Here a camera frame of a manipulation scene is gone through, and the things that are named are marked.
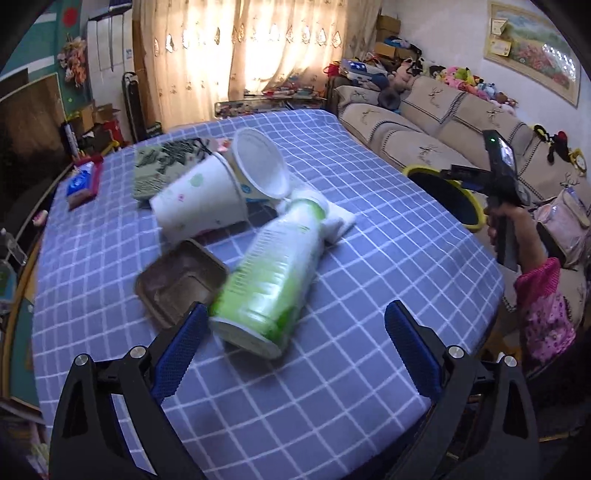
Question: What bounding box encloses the beige sofa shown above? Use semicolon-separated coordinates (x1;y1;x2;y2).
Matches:
332;74;591;324

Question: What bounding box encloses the person's right hand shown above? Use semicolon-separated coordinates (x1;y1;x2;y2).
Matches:
488;205;544;274

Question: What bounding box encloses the white standing air conditioner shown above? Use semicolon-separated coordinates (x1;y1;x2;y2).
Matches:
85;11;137;139

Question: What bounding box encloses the large black television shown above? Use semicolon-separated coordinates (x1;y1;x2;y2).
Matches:
0;71;65;217

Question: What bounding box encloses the red flat box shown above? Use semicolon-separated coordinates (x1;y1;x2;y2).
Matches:
67;159;105;210

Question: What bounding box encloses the cream embroidered curtain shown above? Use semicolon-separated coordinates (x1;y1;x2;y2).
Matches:
131;0;384;134

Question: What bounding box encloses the artificial flower decoration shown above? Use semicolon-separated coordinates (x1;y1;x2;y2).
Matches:
58;37;88;88

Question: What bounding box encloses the open cardboard box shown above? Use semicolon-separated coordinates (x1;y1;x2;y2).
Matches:
78;104;121;137

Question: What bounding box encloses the yellow round toy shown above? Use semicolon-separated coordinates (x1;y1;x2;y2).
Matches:
570;148;591;176

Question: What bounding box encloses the pile of stuffed toys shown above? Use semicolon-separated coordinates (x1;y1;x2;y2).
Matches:
388;58;518;116

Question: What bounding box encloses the black printed box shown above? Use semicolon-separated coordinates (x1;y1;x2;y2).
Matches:
62;122;78;160

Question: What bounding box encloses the printed white paper cup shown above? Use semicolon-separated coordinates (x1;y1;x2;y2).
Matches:
148;154;249;243

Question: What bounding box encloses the blue white star bag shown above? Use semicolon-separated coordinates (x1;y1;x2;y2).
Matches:
339;59;372;77

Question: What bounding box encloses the white yogurt cup blue label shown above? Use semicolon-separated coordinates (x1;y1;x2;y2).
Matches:
228;128;293;203

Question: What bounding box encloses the blue tissue packet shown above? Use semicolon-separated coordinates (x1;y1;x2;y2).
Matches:
67;168;95;197

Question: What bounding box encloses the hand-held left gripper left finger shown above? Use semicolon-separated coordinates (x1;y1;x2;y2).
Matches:
48;302;211;480

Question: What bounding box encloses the clear water bottle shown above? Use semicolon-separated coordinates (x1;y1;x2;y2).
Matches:
0;228;26;266

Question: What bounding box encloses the stack of cardboard boxes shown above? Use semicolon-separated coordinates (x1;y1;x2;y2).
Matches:
375;14;402;58

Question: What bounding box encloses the green white plastic bottle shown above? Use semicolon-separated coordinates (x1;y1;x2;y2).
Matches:
208;189;331;361

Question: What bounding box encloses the blue checked tablecloth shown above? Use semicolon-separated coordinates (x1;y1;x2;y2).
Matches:
31;108;506;480

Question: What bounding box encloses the brown paper tray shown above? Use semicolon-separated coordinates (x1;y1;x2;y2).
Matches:
135;237;229;330

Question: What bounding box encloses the cluttered glass coffee table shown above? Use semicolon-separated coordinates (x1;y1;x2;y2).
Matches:
215;88;328;118

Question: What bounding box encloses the black tower fan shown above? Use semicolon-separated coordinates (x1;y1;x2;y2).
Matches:
121;71;148;144

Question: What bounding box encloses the red carton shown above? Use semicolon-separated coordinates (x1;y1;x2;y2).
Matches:
102;120;125;145

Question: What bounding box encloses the black yellow plush toy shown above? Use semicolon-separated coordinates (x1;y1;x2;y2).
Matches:
533;124;568;162

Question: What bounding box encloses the translucent plastic bag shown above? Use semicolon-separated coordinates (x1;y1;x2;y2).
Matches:
533;189;591;268

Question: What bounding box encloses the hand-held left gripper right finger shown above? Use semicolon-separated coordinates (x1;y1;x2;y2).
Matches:
384;300;541;480

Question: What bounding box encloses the framed flower painting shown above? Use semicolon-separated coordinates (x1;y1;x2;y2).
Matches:
482;2;583;109

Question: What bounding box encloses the black bin with yellow rim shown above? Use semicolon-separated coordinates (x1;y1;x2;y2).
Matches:
402;164;485;232

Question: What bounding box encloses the white folded paper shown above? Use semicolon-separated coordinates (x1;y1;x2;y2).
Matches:
318;203;357;245

